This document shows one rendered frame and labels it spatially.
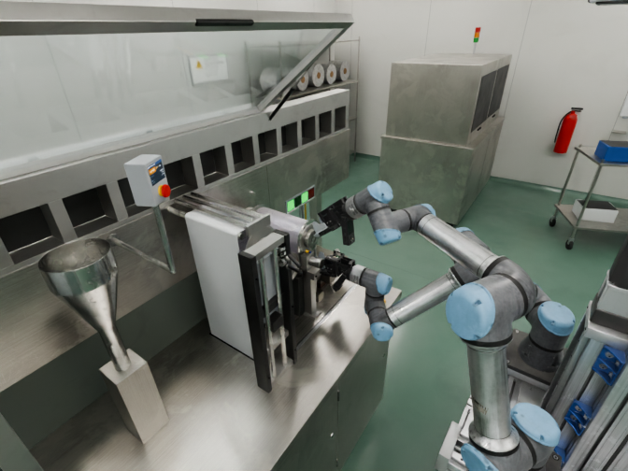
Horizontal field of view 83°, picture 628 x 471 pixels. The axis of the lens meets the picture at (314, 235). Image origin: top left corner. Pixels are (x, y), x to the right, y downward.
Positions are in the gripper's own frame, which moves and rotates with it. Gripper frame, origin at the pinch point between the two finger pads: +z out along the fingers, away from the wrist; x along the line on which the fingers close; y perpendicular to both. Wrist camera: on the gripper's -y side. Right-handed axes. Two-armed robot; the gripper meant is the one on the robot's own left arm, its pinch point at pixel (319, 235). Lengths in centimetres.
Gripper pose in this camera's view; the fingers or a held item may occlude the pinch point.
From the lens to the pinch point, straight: 135.3
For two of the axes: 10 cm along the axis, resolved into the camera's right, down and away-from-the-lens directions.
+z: -6.2, 3.5, 7.1
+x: -5.7, 4.2, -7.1
